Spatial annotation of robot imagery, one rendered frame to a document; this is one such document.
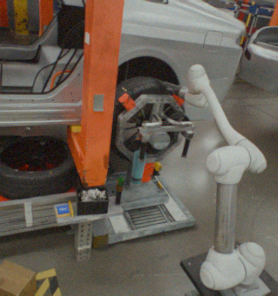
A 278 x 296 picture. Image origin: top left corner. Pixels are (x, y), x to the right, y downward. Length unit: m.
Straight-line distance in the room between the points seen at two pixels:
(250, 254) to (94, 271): 1.06
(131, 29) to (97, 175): 1.08
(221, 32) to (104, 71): 1.27
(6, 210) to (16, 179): 0.22
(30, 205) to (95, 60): 1.08
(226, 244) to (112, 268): 0.93
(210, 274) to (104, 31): 1.36
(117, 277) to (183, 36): 1.87
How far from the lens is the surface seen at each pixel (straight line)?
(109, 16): 1.54
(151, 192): 2.45
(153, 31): 2.23
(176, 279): 2.17
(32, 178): 2.06
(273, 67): 4.34
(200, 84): 1.69
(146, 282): 2.10
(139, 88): 1.95
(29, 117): 2.18
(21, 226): 2.18
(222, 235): 1.51
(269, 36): 5.50
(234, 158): 1.37
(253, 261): 1.68
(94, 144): 1.75
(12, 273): 1.93
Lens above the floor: 1.70
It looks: 30 degrees down
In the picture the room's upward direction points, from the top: 9 degrees clockwise
